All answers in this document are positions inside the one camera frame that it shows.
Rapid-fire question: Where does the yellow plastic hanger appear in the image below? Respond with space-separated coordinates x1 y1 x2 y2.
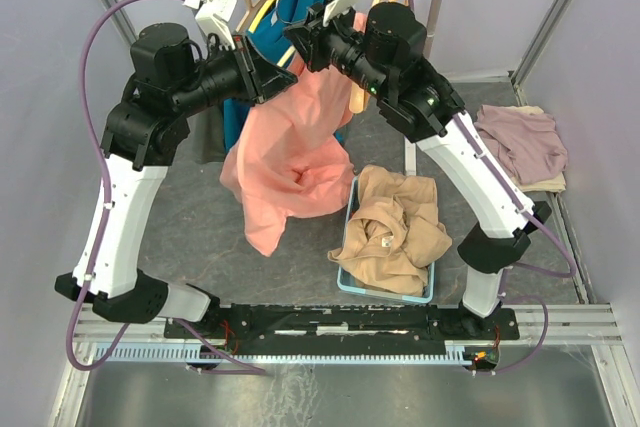
247 0 277 33

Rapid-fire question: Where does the pink t shirt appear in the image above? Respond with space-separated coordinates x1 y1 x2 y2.
220 56 354 256

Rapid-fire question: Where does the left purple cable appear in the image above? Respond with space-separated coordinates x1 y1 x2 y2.
67 0 266 377

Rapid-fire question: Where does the dark grey t shirt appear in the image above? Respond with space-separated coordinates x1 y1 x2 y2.
193 105 226 164

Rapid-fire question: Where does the light blue cable duct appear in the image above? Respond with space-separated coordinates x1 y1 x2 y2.
93 341 474 363

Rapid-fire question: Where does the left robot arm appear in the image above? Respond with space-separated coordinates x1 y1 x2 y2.
54 23 297 337

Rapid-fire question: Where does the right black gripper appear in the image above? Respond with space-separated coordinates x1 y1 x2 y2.
284 0 391 102

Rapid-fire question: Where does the beige t shirt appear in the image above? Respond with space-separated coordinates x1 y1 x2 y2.
328 165 452 296

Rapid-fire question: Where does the lilac t shirt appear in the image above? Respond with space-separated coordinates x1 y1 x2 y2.
475 105 569 190

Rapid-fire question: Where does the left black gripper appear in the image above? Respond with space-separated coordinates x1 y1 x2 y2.
172 32 301 118

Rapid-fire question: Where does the light blue plastic basket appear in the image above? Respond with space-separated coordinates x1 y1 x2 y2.
336 177 436 305

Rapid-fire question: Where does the cream plastic hanger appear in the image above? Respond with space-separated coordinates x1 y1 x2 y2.
277 46 304 74

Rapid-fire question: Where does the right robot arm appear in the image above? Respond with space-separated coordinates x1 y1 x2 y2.
284 2 551 338

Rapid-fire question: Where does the aluminium frame rail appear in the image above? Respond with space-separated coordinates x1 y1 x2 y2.
73 301 624 346

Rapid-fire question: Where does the teal blue t shirt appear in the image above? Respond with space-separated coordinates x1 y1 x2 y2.
224 0 352 157

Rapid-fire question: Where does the cream folded t shirt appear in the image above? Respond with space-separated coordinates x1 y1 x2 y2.
513 106 566 193

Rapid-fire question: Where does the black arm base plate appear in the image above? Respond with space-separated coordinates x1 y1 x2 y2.
193 304 520 357

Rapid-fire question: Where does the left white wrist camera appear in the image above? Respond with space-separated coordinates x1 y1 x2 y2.
183 0 237 50

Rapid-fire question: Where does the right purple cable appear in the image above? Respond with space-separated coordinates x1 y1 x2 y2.
339 0 579 376

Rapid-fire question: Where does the purple cable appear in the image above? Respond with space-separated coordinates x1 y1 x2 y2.
339 0 579 376
67 0 266 377

